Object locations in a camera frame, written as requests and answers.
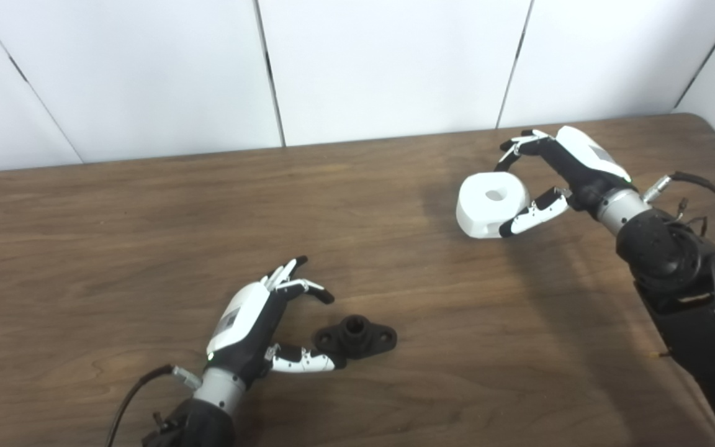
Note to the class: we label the black plastic holder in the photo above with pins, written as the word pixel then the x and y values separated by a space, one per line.
pixel 357 338

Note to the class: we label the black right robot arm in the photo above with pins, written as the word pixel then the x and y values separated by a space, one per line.
pixel 686 279

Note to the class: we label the black and white left hand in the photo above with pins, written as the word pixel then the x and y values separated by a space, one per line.
pixel 242 323

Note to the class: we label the black and white right hand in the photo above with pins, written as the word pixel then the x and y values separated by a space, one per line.
pixel 581 164

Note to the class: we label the round white plastic piece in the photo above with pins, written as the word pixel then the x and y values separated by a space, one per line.
pixel 488 208

